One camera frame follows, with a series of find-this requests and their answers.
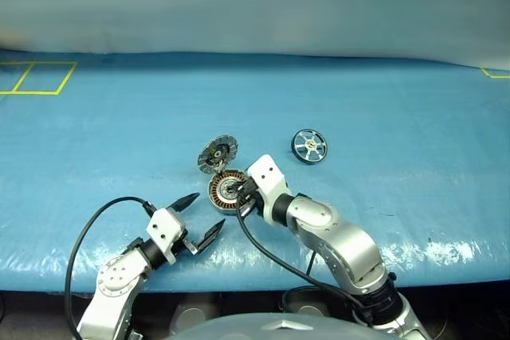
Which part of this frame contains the round hinged motor lid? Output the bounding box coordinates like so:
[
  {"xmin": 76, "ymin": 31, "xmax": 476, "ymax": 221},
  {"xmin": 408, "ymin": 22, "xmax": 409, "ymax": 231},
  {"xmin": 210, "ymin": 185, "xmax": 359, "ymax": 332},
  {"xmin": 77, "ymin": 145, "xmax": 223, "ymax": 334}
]
[{"xmin": 198, "ymin": 135, "xmax": 239, "ymax": 176}]

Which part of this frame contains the silver robot torso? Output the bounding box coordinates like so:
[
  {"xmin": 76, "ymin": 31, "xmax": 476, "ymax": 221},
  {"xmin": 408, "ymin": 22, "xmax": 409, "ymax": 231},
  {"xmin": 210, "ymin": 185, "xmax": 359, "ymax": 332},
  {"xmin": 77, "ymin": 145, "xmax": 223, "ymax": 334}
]
[{"xmin": 167, "ymin": 310, "xmax": 332, "ymax": 340}]

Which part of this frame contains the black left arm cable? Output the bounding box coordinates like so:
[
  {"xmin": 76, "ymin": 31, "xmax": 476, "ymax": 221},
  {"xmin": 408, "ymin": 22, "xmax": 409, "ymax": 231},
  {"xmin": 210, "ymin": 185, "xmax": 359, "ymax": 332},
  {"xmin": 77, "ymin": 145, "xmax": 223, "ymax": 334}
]
[{"xmin": 65, "ymin": 196, "xmax": 159, "ymax": 335}]

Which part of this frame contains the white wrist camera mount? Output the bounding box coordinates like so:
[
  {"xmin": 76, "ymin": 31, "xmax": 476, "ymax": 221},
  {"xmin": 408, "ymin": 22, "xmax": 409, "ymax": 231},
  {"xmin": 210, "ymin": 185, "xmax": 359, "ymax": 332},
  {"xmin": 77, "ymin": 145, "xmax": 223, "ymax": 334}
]
[
  {"xmin": 246, "ymin": 154, "xmax": 290, "ymax": 224},
  {"xmin": 145, "ymin": 208, "xmax": 188, "ymax": 265}
]

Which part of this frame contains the silver spoked rotor black rim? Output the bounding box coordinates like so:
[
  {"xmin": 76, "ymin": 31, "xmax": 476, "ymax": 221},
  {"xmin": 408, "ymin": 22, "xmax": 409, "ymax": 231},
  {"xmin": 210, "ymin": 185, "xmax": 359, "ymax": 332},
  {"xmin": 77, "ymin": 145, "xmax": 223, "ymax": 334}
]
[{"xmin": 290, "ymin": 128, "xmax": 328, "ymax": 165}]

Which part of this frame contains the dark rounded shape grey disc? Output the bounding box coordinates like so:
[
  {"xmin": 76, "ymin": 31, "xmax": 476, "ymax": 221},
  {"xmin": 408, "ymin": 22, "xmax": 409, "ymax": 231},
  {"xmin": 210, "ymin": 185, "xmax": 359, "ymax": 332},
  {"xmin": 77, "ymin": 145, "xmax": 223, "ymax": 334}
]
[
  {"xmin": 171, "ymin": 302, "xmax": 218, "ymax": 326},
  {"xmin": 280, "ymin": 287, "xmax": 332, "ymax": 318}
]

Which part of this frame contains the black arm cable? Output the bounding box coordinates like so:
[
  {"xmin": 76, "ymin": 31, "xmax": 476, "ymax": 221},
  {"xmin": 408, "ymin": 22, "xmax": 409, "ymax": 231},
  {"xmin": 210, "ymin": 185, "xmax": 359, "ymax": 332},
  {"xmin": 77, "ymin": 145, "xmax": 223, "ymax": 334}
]
[
  {"xmin": 235, "ymin": 204, "xmax": 375, "ymax": 327},
  {"xmin": 65, "ymin": 196, "xmax": 159, "ymax": 335}
]

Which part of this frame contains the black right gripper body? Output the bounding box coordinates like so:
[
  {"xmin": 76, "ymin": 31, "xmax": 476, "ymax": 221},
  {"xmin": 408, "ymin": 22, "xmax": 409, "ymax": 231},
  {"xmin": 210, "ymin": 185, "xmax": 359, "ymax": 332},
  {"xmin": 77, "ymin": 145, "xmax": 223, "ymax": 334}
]
[{"xmin": 237, "ymin": 179, "xmax": 265, "ymax": 218}]

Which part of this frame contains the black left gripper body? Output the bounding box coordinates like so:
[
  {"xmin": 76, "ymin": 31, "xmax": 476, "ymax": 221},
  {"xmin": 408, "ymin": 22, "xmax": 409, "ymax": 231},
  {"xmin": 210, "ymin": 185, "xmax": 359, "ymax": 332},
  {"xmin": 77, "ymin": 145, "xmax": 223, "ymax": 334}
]
[{"xmin": 175, "ymin": 212, "xmax": 201, "ymax": 257}]

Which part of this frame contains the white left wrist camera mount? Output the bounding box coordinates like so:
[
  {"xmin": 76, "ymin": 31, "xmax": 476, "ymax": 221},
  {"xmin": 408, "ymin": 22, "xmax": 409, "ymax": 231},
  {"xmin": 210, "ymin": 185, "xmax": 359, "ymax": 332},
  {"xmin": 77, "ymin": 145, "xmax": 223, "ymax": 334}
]
[{"xmin": 145, "ymin": 208, "xmax": 188, "ymax": 265}]

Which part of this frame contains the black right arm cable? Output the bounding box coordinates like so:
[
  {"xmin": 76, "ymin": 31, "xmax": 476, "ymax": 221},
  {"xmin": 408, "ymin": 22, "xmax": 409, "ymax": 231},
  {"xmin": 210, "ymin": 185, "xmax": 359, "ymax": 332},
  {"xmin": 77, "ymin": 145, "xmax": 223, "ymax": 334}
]
[{"xmin": 235, "ymin": 204, "xmax": 375, "ymax": 327}]

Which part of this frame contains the blue foam table cover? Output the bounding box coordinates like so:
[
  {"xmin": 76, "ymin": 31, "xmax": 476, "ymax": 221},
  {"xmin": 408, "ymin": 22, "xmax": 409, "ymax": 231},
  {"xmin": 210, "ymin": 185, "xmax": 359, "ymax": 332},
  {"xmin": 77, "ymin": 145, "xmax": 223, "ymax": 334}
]
[{"xmin": 0, "ymin": 47, "xmax": 510, "ymax": 295}]

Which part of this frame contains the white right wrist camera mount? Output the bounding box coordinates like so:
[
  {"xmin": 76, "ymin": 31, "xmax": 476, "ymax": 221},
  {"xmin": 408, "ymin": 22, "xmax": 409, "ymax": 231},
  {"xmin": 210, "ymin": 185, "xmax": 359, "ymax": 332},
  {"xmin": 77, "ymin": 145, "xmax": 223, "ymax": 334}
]
[{"xmin": 246, "ymin": 154, "xmax": 290, "ymax": 224}]

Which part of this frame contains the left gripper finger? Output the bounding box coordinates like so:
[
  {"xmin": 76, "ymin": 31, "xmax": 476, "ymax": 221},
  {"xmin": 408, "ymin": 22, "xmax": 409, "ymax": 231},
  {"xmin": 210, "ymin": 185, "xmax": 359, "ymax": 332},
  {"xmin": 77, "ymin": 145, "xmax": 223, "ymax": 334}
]
[
  {"xmin": 166, "ymin": 192, "xmax": 201, "ymax": 215},
  {"xmin": 194, "ymin": 218, "xmax": 227, "ymax": 256}
]

